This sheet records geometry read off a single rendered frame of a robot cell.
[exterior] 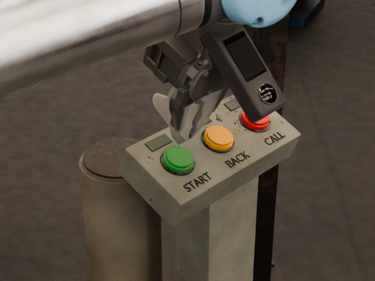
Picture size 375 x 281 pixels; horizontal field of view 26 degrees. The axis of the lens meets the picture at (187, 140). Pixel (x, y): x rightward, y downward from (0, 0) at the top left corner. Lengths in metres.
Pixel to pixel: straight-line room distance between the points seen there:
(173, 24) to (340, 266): 1.27
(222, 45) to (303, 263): 1.01
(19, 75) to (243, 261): 0.69
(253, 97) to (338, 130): 1.44
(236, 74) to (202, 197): 0.21
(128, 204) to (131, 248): 0.08
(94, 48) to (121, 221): 0.63
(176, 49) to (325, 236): 1.07
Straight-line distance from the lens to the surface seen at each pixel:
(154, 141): 1.06
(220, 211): 1.10
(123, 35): 0.60
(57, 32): 0.58
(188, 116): 0.96
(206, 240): 1.12
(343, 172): 2.14
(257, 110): 0.88
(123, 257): 1.24
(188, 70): 0.91
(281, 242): 1.88
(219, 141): 1.07
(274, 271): 1.79
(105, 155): 1.21
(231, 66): 0.88
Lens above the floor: 1.17
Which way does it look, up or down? 32 degrees down
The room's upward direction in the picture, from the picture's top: straight up
